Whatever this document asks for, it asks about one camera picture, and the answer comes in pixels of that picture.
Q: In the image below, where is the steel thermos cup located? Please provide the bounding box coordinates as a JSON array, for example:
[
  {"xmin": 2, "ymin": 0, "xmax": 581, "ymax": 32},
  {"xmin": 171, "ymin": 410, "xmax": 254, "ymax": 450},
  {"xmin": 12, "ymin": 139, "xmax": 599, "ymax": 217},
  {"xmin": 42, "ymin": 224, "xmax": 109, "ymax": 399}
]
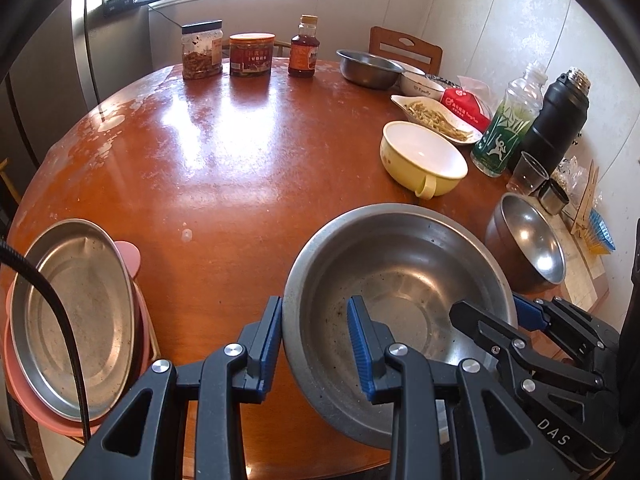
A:
[{"xmin": 537, "ymin": 177, "xmax": 571, "ymax": 216}]

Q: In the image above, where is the pink coaster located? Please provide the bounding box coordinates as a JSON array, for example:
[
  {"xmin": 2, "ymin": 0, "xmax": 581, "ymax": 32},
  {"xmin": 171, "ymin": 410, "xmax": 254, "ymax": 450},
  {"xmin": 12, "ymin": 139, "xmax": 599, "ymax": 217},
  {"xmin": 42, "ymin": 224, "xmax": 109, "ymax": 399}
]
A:
[{"xmin": 114, "ymin": 240, "xmax": 142, "ymax": 278}]

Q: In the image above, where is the yellow bowl with handle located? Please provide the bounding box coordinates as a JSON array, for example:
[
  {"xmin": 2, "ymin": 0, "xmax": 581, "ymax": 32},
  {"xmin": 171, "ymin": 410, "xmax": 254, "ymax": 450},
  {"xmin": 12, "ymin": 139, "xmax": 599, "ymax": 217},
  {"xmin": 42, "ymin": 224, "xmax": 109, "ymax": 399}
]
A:
[{"xmin": 380, "ymin": 121, "xmax": 469, "ymax": 200}]

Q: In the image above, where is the plain white bowl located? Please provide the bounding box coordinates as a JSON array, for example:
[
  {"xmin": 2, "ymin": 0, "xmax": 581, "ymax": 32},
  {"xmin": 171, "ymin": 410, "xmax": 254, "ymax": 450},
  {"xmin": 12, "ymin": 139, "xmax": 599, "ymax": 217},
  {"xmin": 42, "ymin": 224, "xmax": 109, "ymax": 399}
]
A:
[{"xmin": 390, "ymin": 59, "xmax": 427, "ymax": 76}]

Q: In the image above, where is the blue patterned bowl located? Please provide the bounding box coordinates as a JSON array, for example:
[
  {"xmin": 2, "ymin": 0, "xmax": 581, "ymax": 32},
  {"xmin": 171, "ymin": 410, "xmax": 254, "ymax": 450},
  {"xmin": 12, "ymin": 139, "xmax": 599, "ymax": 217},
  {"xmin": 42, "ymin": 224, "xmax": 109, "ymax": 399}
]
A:
[{"xmin": 425, "ymin": 73, "xmax": 463, "ymax": 92}]

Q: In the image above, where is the red tissue pack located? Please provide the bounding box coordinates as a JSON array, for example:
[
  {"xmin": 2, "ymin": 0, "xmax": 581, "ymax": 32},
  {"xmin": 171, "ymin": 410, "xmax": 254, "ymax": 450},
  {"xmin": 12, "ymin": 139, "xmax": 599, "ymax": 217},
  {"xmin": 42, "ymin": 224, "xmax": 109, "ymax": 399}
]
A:
[{"xmin": 440, "ymin": 76, "xmax": 493, "ymax": 133}]

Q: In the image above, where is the reddish plastic plate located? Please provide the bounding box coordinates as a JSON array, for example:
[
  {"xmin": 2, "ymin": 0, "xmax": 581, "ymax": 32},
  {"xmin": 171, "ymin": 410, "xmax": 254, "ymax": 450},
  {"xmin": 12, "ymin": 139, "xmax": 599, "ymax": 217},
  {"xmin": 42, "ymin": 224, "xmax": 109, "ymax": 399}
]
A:
[{"xmin": 4, "ymin": 280, "xmax": 161, "ymax": 437}]

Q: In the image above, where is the brown sauce bottle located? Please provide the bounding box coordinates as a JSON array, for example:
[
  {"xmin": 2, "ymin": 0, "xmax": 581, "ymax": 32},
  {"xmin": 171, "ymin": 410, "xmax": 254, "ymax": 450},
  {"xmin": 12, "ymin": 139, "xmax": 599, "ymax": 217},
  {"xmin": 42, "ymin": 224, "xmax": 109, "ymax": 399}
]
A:
[{"xmin": 288, "ymin": 14, "xmax": 320, "ymax": 79}]

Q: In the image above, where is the green drink bottle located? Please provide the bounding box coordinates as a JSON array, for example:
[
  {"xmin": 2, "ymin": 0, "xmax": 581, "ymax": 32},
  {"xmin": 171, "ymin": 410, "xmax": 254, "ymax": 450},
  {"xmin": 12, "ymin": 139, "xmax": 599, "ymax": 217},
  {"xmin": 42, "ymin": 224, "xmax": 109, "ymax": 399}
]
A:
[{"xmin": 470, "ymin": 60, "xmax": 549, "ymax": 178}]

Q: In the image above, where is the black cable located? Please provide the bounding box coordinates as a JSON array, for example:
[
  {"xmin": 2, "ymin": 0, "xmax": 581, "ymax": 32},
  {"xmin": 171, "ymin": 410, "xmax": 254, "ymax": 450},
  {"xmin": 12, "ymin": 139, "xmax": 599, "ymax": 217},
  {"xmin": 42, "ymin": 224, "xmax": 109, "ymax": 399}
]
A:
[{"xmin": 0, "ymin": 240, "xmax": 92, "ymax": 443}]

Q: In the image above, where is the black-lidded food jar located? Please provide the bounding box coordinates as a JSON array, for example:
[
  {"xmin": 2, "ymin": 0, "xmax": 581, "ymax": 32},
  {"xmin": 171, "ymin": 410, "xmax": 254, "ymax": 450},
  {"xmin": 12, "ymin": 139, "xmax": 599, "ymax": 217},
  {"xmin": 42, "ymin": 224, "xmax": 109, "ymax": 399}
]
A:
[{"xmin": 181, "ymin": 20, "xmax": 224, "ymax": 81}]

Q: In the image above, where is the red-lidded jar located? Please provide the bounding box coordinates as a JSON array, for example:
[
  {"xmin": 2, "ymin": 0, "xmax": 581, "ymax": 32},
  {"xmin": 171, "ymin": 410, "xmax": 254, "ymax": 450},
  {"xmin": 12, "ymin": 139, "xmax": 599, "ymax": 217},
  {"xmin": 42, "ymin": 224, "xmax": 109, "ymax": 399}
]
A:
[{"xmin": 229, "ymin": 32, "xmax": 276, "ymax": 78}]

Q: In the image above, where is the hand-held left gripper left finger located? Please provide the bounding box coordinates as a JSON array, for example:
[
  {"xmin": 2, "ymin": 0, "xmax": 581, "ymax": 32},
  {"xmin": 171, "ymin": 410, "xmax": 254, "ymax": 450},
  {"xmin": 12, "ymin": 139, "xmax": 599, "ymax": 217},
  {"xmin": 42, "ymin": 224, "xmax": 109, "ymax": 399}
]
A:
[{"xmin": 65, "ymin": 295, "xmax": 284, "ymax": 480}]

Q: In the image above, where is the shredded vegetable food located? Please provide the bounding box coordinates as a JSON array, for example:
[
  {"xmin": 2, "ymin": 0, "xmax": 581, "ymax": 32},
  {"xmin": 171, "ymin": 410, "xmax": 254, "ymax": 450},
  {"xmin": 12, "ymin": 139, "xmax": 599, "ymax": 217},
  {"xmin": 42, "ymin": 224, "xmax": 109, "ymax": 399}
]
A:
[{"xmin": 405, "ymin": 101, "xmax": 473, "ymax": 141}]

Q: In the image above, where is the clear plastic cup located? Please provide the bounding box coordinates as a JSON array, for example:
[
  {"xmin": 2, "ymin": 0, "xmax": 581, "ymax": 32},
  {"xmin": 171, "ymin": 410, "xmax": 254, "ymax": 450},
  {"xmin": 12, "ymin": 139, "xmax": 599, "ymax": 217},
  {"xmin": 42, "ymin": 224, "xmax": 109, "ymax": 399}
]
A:
[{"xmin": 511, "ymin": 151, "xmax": 550, "ymax": 196}]

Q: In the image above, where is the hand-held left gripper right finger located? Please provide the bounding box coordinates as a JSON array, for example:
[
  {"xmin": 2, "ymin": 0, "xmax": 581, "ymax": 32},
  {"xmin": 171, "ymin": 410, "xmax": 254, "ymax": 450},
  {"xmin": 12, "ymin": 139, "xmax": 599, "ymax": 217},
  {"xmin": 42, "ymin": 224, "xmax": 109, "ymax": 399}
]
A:
[{"xmin": 347, "ymin": 295, "xmax": 576, "ymax": 480}]

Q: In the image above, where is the blue plastic basket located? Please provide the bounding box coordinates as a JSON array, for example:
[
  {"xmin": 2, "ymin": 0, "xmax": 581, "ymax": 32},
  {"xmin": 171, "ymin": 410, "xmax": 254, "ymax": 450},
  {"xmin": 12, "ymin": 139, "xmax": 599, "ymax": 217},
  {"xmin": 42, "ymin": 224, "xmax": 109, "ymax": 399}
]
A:
[{"xmin": 586, "ymin": 207, "xmax": 617, "ymax": 256}]

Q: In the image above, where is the black thermos flask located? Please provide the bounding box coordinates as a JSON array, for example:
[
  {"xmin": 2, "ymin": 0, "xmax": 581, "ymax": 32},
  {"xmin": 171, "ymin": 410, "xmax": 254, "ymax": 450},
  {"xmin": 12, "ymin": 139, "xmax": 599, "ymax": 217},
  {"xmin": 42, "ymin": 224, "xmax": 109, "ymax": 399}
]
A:
[{"xmin": 506, "ymin": 66, "xmax": 591, "ymax": 173}]

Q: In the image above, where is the oval steel plate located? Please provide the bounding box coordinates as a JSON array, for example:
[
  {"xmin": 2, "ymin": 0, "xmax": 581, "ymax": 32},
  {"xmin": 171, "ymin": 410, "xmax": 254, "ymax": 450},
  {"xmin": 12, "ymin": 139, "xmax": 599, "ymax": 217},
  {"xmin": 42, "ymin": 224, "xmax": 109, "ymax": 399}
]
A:
[{"xmin": 11, "ymin": 218, "xmax": 146, "ymax": 422}]

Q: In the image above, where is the clear plastic bag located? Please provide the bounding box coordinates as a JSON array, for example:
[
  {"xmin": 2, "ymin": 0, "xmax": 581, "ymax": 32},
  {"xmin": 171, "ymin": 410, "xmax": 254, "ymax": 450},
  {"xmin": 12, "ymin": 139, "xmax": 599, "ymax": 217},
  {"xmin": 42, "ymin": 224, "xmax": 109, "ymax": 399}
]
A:
[{"xmin": 555, "ymin": 157, "xmax": 588, "ymax": 193}]

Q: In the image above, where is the handwritten paper sheet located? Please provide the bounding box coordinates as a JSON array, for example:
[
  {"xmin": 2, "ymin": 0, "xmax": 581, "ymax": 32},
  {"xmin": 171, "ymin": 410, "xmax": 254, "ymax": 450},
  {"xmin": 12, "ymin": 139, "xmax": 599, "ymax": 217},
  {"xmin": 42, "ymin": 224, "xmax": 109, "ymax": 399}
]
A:
[{"xmin": 560, "ymin": 210, "xmax": 611, "ymax": 306}]

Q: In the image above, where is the yellow wooden chair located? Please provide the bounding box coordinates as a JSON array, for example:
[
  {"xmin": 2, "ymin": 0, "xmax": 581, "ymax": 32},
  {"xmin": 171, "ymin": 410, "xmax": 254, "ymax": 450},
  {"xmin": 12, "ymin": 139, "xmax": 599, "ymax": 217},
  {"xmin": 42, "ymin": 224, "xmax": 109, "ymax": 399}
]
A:
[{"xmin": 0, "ymin": 157, "xmax": 23, "ymax": 206}]

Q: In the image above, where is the grey refrigerator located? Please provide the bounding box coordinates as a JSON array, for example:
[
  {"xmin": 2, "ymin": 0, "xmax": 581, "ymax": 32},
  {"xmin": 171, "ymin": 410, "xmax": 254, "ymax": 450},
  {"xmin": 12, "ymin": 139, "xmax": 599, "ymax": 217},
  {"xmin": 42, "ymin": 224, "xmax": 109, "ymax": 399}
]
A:
[{"xmin": 10, "ymin": 0, "xmax": 153, "ymax": 161}]

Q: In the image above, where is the white rectangular dish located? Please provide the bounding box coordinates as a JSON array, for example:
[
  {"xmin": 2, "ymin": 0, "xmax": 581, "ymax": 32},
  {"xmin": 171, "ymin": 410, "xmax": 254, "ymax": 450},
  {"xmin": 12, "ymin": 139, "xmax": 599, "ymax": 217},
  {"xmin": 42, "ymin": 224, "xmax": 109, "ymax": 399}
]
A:
[{"xmin": 390, "ymin": 94, "xmax": 483, "ymax": 147}]

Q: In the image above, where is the white printed ceramic bowl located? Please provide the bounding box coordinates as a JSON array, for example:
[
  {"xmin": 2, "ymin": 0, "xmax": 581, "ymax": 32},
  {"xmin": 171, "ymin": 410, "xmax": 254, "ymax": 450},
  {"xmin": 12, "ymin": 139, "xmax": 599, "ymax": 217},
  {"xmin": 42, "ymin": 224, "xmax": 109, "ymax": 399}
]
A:
[{"xmin": 399, "ymin": 71, "xmax": 446, "ymax": 103}]

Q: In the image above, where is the small steel bowl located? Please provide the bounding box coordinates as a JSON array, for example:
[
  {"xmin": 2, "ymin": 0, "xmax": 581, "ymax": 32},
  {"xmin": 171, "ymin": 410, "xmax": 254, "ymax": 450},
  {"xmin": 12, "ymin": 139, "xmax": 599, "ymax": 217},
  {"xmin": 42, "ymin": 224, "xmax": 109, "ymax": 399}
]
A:
[{"xmin": 336, "ymin": 49, "xmax": 403, "ymax": 89}]

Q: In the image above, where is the large steel basin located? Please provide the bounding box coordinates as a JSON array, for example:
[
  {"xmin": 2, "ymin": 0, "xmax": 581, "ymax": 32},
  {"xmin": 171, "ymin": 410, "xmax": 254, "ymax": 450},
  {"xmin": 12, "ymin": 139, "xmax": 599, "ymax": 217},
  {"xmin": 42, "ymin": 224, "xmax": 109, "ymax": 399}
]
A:
[{"xmin": 282, "ymin": 203, "xmax": 518, "ymax": 452}]

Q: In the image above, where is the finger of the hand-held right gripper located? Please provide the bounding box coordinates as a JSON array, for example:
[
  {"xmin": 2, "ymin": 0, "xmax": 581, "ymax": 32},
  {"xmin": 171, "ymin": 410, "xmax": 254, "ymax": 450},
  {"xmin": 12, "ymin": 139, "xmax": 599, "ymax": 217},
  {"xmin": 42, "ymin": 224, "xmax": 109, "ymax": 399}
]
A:
[
  {"xmin": 448, "ymin": 301, "xmax": 603, "ymax": 388},
  {"xmin": 514, "ymin": 294, "xmax": 621, "ymax": 361}
]

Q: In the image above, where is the deep steel bowl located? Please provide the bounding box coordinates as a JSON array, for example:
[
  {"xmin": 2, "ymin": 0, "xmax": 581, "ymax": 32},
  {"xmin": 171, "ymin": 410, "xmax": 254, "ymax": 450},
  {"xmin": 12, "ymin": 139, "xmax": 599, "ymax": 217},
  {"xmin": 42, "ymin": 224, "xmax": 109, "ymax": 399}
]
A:
[{"xmin": 484, "ymin": 192, "xmax": 567, "ymax": 295}]

